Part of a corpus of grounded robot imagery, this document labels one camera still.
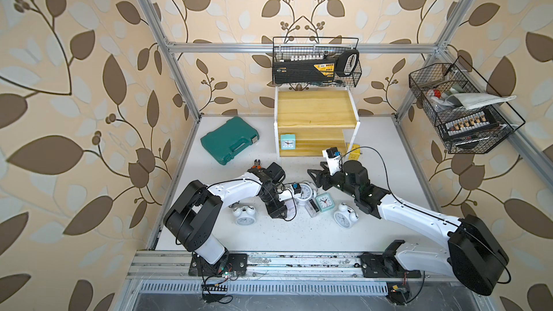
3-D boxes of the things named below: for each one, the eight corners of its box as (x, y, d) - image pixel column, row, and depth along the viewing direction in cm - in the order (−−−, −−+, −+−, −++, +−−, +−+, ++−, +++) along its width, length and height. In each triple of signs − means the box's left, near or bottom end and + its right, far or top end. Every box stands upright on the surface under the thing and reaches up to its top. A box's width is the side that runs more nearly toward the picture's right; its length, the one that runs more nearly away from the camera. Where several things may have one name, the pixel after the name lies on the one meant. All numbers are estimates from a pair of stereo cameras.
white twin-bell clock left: (235, 225, 84) (231, 218, 78) (237, 214, 87) (233, 206, 81) (255, 225, 84) (253, 218, 78) (256, 214, 87) (254, 206, 81)
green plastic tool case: (201, 144, 110) (198, 138, 107) (239, 120, 122) (238, 114, 118) (222, 166, 102) (220, 161, 98) (261, 138, 113) (260, 132, 109)
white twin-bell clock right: (331, 219, 85) (335, 211, 78) (338, 209, 88) (342, 201, 81) (348, 232, 82) (354, 224, 75) (354, 221, 85) (361, 213, 78)
